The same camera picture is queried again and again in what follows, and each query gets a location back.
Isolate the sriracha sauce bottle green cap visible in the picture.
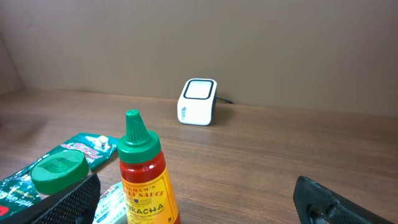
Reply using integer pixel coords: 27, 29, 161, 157
117, 110, 182, 224

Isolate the white barcode scanner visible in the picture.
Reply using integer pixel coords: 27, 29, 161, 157
177, 78, 217, 126

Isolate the green 3M gloves packet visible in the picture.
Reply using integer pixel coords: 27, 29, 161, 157
1, 133, 118, 220

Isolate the green lid small jar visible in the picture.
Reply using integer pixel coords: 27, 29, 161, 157
30, 150, 91, 200

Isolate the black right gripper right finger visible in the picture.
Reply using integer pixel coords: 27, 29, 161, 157
293, 176, 392, 224

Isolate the light teal tissue pack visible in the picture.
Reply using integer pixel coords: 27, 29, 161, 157
93, 182, 127, 224

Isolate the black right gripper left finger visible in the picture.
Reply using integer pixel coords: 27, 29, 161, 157
1, 174, 101, 224

